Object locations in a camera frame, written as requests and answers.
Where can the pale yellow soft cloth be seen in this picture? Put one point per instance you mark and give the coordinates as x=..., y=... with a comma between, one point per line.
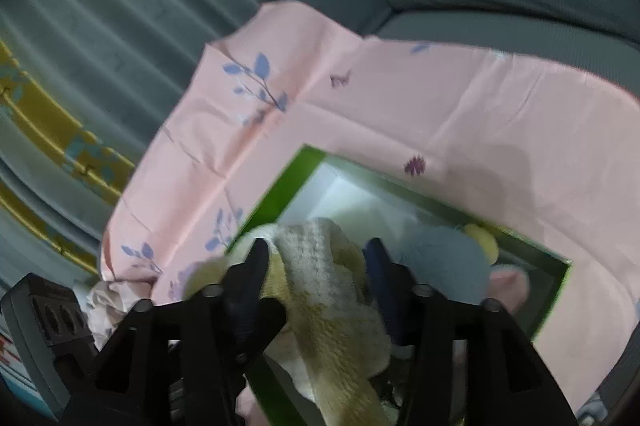
x=482, y=238

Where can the grey ribbed rug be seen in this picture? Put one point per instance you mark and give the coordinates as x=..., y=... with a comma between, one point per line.
x=100, y=31

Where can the grey towel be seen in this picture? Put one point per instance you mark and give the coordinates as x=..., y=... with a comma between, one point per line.
x=445, y=261

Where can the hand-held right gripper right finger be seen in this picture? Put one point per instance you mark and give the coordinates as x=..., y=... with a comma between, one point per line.
x=385, y=291

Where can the yellow white towel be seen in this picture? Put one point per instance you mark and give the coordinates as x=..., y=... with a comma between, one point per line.
x=320, y=306

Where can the pink soft cloth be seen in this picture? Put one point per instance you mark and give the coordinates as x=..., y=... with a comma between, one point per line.
x=507, y=288

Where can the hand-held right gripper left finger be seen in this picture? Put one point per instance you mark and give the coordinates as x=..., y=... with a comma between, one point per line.
x=250, y=296

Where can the green box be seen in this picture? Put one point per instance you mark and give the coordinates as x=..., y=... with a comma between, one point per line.
x=280, y=201

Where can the crumpled pale floral quilt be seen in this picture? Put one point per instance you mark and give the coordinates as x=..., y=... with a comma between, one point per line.
x=107, y=301

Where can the pink printed bed sheet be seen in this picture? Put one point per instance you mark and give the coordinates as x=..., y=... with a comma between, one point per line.
x=450, y=106

